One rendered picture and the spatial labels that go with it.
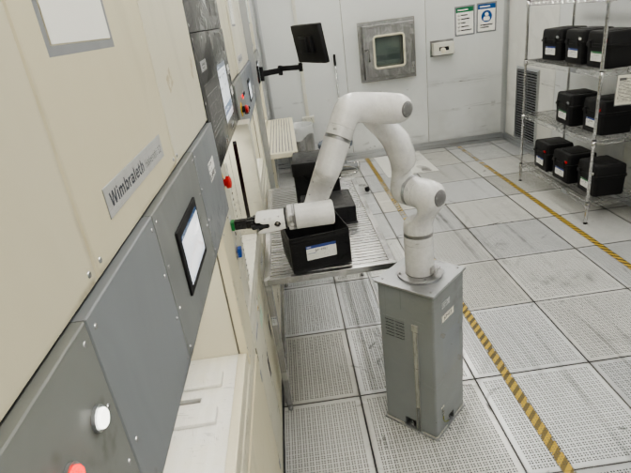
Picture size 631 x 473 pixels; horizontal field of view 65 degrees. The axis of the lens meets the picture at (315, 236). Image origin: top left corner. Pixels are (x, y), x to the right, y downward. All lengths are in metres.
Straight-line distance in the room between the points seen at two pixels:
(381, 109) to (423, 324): 0.89
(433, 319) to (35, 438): 1.74
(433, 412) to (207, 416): 1.21
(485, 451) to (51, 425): 2.13
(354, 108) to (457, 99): 5.20
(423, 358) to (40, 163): 1.86
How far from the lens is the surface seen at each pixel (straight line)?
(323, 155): 1.64
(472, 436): 2.51
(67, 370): 0.52
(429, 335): 2.11
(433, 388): 2.28
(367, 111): 1.69
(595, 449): 2.57
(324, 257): 2.23
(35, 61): 0.59
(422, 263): 2.06
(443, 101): 6.76
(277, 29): 6.35
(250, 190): 2.38
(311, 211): 1.63
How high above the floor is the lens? 1.81
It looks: 24 degrees down
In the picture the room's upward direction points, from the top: 8 degrees counter-clockwise
